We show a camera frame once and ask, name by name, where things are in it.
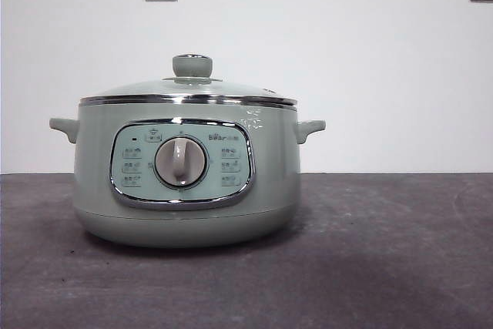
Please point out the glass lid with green knob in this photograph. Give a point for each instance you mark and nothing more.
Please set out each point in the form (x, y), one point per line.
(192, 67)

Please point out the sage green electric cooking pot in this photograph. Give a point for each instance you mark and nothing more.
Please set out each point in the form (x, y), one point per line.
(100, 159)

